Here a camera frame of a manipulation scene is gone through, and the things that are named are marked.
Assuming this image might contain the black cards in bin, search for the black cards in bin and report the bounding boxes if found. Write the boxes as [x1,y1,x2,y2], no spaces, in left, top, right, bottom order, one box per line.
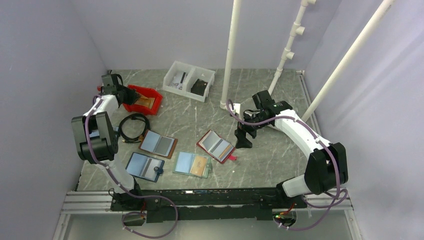
[190,78,208,96]

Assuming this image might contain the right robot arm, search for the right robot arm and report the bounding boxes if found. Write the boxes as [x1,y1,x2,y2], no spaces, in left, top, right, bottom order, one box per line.
[234,90,349,208]

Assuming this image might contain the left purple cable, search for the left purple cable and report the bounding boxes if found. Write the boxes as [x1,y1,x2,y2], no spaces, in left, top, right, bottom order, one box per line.
[84,94,179,240]

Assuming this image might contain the gold cards in red bin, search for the gold cards in red bin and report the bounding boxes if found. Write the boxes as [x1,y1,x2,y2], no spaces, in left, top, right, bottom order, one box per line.
[135,95,156,109]

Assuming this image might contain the red plastic bin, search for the red plastic bin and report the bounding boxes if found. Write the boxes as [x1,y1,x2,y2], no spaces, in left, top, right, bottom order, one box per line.
[123,84,163,116]

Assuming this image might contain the red card holder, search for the red card holder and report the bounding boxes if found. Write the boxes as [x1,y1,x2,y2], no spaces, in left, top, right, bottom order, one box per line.
[196,129,238,164]

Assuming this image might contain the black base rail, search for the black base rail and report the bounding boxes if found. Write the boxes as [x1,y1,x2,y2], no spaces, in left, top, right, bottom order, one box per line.
[110,187,307,223]

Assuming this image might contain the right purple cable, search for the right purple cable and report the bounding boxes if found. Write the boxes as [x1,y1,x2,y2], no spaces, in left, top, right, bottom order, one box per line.
[225,99,349,232]

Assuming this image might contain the aluminium frame rail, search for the aluminium frame rail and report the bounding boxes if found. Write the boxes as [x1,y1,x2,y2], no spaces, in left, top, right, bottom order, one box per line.
[52,187,364,240]

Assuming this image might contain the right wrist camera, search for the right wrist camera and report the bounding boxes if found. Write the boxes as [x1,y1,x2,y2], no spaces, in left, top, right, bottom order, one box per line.
[230,103,241,116]

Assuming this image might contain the purple cable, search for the purple cable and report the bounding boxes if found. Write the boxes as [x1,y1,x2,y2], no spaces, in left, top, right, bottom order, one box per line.
[225,99,349,232]
[84,94,179,240]

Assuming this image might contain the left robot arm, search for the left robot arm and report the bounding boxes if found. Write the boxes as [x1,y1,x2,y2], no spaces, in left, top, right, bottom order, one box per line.
[71,73,144,211]

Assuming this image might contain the white pvc pipe frame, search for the white pvc pipe frame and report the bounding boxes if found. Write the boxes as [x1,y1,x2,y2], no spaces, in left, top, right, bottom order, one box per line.
[219,0,395,121]

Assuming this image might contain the white divided plastic bin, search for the white divided plastic bin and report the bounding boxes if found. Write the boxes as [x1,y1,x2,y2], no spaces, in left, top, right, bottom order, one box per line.
[162,61,216,103]

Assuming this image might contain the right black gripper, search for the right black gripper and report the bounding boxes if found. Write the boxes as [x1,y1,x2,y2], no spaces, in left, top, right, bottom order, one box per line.
[234,110,270,149]

